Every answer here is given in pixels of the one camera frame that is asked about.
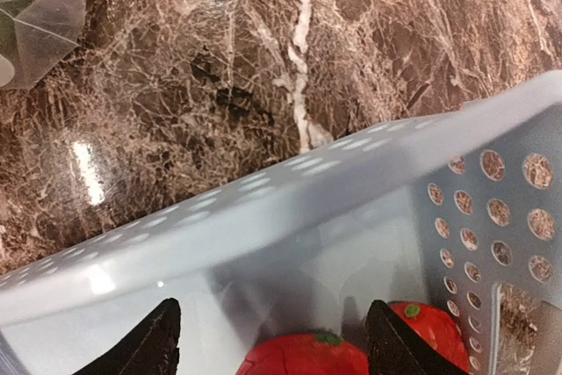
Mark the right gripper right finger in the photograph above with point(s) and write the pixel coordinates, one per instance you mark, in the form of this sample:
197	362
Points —
395	349

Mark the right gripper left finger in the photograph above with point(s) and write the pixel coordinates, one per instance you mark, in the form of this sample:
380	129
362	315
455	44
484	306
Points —
151	347

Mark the red orange toy pepper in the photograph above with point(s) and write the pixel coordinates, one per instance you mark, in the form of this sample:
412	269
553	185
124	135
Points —
437	329

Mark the light blue plastic basket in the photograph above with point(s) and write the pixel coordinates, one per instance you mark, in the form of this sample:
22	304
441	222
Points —
448	209

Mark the clear dotted zip bag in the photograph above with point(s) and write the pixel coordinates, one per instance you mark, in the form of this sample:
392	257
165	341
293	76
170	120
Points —
35	36

